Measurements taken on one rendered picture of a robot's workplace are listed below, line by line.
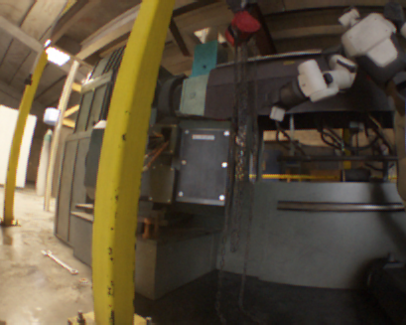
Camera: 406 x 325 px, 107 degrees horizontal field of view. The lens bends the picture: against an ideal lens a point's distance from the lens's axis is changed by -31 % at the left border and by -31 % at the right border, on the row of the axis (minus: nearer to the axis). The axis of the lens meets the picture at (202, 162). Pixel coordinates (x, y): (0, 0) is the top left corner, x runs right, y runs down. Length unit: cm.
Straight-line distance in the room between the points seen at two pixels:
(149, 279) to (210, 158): 59
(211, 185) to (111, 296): 58
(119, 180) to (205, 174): 44
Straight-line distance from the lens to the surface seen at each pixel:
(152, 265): 95
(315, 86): 68
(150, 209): 97
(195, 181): 92
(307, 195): 126
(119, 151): 59
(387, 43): 110
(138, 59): 70
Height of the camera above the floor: 48
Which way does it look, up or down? 9 degrees up
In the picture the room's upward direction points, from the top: 5 degrees clockwise
